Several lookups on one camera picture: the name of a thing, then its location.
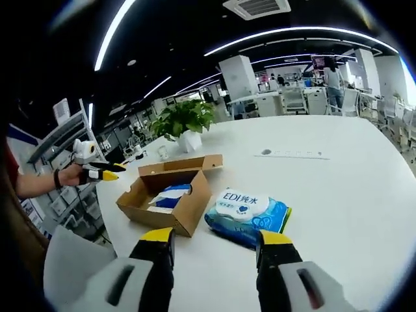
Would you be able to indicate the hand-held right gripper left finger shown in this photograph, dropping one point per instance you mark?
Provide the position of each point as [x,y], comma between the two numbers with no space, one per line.
[152,260]

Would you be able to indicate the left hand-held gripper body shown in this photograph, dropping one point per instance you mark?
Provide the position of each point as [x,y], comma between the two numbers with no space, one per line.
[84,152]

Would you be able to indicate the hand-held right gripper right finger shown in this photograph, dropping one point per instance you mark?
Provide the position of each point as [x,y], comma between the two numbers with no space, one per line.
[276,263]

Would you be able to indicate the brown cardboard shoe box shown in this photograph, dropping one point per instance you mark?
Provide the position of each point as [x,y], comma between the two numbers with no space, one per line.
[191,208]

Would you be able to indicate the white blue tissue pack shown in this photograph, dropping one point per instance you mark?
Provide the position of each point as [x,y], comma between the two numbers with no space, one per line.
[172,195]

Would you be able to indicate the blue wet wipes pack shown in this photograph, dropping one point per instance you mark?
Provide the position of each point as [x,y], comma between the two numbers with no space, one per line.
[240,204]

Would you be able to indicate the person's left hand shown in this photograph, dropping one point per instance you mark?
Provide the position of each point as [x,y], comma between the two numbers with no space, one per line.
[71,177]

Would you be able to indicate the grey metal shelf rack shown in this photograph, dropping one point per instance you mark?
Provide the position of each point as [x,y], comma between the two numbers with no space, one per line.
[61,146]

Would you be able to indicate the small black desk object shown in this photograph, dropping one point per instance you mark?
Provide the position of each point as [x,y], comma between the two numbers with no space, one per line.
[139,156]

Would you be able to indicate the black wristband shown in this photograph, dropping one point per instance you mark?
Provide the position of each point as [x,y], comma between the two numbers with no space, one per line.
[57,178]

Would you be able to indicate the paper cup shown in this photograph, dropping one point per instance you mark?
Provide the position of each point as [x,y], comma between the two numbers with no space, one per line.
[163,152]

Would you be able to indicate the white blue striped panel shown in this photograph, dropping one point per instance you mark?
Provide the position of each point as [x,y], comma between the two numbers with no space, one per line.
[31,214]

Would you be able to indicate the white mesh office chair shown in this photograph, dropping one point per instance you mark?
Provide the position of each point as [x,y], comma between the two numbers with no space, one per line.
[71,253]

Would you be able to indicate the person's brown clothing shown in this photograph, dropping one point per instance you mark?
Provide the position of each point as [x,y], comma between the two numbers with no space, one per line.
[29,234]

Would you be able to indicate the potted green plant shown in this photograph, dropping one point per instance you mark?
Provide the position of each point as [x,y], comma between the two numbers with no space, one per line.
[185,117]

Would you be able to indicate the white table socket panel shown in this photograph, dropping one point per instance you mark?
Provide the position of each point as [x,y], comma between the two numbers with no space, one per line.
[292,154]

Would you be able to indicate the row of white office chairs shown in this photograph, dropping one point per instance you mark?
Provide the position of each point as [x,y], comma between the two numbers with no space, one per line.
[357,107]

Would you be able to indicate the wall screen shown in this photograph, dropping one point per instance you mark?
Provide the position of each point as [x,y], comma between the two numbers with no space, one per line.
[317,61]

